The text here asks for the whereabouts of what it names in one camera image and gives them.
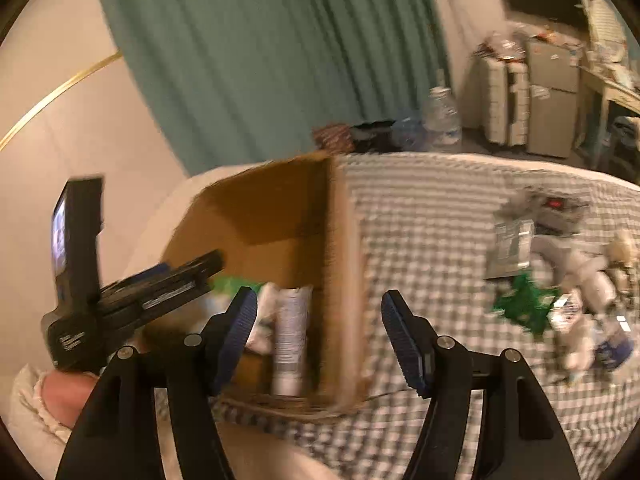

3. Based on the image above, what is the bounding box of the white tube in box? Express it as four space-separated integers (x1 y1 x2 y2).
272 285 312 396

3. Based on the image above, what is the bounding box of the grey mini fridge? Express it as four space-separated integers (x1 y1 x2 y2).
526 39 579 158

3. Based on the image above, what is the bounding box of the clear zip pouch red label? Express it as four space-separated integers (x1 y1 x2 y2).
501 186 590 236

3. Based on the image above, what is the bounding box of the checkered bed sheet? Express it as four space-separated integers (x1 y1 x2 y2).
215 154 639 479

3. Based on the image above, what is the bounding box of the green curtain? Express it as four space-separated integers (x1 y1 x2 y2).
100 0 450 174

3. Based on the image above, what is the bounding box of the clear water bottle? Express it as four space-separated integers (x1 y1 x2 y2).
422 86 462 152

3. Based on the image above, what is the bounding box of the green foil packet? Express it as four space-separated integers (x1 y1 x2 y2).
492 272 561 338

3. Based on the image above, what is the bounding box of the white dressing table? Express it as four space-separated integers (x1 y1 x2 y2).
574 66 639 170

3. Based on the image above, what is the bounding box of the brown cardboard box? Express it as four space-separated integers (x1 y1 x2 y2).
144 152 374 418

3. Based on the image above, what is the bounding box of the person's left hand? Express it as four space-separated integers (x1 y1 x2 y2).
41 370 98 429

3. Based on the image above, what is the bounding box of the white ribbed suitcase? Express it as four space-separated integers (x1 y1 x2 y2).
478 56 529 148

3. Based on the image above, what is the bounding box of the white round mirror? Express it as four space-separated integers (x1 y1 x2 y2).
588 0 627 63

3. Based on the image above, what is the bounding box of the brown patterned bag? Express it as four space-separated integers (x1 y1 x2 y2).
312 124 355 155

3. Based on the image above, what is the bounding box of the white plush toy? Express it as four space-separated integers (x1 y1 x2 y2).
532 230 639 314

